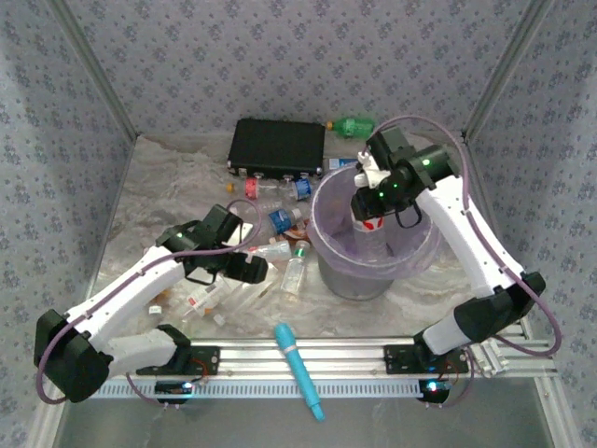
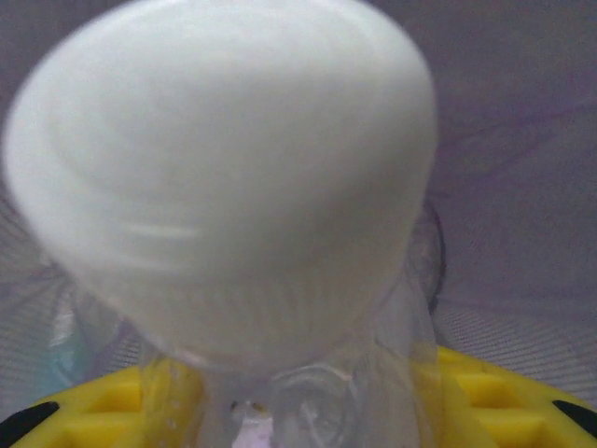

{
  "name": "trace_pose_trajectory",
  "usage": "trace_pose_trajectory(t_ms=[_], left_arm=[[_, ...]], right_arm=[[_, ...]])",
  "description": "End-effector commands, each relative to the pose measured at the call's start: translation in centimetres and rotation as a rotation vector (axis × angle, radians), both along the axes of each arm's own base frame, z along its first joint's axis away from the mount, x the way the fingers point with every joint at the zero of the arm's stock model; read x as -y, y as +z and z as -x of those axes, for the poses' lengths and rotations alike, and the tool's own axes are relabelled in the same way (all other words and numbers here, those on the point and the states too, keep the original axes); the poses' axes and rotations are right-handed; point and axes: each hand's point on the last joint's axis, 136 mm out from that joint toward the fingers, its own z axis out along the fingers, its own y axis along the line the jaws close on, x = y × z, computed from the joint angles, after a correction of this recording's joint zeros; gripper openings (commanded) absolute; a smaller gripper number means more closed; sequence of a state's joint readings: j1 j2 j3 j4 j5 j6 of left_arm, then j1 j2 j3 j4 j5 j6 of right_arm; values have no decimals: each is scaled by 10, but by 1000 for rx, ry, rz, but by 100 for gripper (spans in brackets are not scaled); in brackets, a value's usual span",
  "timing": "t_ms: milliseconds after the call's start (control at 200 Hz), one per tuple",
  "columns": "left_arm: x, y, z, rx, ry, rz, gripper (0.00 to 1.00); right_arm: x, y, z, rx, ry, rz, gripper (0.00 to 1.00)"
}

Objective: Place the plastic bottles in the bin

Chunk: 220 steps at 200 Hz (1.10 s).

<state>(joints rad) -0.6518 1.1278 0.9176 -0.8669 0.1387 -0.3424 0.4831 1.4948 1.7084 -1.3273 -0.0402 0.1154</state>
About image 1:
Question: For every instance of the bottle red gold label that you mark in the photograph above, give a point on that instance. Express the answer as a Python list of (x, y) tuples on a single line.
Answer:
[(200, 301)]

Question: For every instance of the clear bottle red label orange cap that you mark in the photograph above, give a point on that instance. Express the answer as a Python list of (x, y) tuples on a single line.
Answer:
[(252, 188)]

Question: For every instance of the large clear bottle white cap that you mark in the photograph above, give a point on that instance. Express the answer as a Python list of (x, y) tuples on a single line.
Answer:
[(252, 294)]

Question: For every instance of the clear bottle blue Pocari label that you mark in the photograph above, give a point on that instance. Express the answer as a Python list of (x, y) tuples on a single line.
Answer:
[(280, 221)]

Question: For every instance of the green plastic bottle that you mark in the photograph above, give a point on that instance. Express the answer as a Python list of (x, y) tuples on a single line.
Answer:
[(354, 127)]

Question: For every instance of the clear bottle red white label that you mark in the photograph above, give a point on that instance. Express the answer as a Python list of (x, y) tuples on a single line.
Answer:
[(370, 238)]

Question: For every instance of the clear bottle green cap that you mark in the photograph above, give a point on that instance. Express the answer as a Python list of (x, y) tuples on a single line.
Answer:
[(294, 275)]

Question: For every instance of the grey bin with purple liner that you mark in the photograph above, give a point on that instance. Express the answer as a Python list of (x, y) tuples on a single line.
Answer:
[(336, 252)]

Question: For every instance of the round metal bin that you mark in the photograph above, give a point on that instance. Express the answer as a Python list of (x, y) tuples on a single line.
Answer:
[(354, 287)]

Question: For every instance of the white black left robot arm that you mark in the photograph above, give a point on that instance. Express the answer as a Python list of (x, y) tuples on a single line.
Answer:
[(126, 289)]

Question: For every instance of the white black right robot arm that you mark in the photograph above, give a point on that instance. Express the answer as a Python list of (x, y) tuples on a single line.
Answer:
[(466, 233)]

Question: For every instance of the black hard case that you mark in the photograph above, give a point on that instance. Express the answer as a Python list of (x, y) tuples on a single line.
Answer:
[(277, 147)]

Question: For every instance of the small circuit board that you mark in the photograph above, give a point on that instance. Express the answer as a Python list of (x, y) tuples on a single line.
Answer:
[(434, 388), (173, 388)]

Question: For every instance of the teal marker pen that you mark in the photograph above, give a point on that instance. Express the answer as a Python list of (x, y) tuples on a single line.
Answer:
[(298, 368)]

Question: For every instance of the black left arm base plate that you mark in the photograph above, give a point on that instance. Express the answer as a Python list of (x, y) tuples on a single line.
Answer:
[(205, 361)]

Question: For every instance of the aluminium frame post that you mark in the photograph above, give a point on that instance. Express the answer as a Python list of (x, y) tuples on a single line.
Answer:
[(506, 65), (94, 65)]

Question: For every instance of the aluminium extrusion rail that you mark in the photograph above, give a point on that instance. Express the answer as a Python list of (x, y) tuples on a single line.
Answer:
[(350, 357)]

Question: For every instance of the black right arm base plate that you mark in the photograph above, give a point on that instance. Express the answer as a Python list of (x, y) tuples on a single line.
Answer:
[(401, 359)]

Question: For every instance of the white plastic bracket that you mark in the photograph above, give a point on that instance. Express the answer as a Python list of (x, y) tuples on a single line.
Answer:
[(487, 357)]

